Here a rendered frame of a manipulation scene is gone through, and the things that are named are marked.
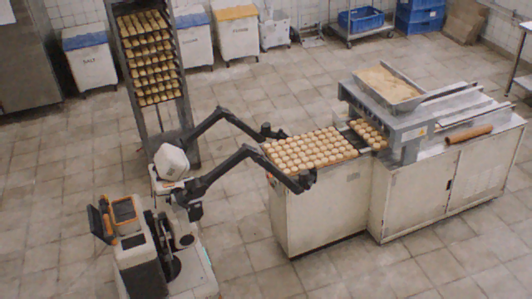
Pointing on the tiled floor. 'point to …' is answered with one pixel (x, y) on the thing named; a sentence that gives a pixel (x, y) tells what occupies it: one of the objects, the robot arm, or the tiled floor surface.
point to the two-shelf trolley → (359, 31)
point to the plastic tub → (340, 112)
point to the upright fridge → (30, 61)
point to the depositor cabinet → (441, 174)
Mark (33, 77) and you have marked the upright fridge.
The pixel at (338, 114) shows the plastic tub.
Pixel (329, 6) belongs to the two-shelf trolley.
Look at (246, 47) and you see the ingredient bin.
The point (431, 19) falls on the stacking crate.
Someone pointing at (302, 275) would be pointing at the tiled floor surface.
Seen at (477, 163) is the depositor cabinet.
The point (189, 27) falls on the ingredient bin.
